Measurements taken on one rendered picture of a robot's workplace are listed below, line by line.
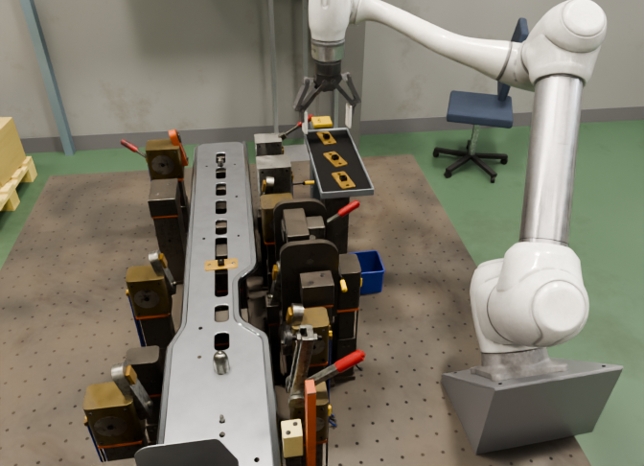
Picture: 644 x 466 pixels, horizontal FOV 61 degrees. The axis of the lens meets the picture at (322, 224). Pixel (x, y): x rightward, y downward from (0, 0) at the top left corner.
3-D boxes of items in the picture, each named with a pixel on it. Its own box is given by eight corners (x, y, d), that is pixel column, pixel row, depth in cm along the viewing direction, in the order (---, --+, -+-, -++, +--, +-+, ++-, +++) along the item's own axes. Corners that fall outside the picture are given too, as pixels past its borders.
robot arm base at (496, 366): (529, 361, 147) (525, 340, 148) (571, 370, 125) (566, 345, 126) (464, 371, 146) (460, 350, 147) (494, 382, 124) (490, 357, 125)
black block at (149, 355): (138, 430, 136) (113, 349, 119) (178, 425, 137) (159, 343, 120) (135, 449, 132) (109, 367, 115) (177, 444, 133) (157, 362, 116)
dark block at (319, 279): (301, 394, 145) (299, 272, 120) (328, 391, 145) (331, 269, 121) (304, 410, 141) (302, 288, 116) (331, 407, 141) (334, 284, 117)
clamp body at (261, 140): (260, 220, 211) (254, 133, 190) (290, 218, 212) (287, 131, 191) (261, 231, 205) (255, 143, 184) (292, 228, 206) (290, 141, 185)
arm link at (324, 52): (307, 34, 150) (307, 55, 153) (316, 43, 143) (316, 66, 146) (337, 31, 152) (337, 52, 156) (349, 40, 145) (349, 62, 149)
